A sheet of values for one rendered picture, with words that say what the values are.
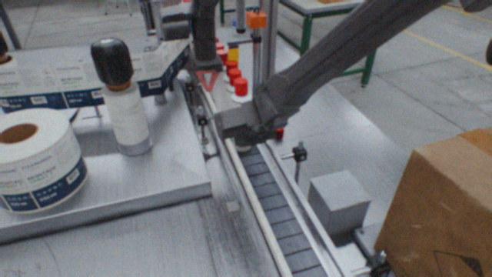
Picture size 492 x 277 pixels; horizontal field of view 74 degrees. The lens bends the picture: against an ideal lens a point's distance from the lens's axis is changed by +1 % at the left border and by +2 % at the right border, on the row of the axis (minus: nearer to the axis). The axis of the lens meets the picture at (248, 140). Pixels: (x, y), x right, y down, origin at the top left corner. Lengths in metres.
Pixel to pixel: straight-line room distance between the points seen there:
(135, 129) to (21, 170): 0.26
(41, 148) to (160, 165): 0.26
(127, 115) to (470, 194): 0.71
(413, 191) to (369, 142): 0.48
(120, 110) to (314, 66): 0.51
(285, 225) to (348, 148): 0.39
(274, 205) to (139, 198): 0.31
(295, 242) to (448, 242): 0.27
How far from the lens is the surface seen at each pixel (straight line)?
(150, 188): 0.82
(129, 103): 0.84
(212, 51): 0.83
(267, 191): 0.78
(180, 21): 0.79
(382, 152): 1.04
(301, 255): 0.68
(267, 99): 0.59
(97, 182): 0.88
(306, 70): 0.50
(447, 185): 0.56
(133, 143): 0.90
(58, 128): 0.84
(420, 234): 0.63
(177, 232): 0.78
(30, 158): 0.78
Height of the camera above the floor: 1.45
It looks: 38 degrees down
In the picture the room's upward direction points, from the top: straight up
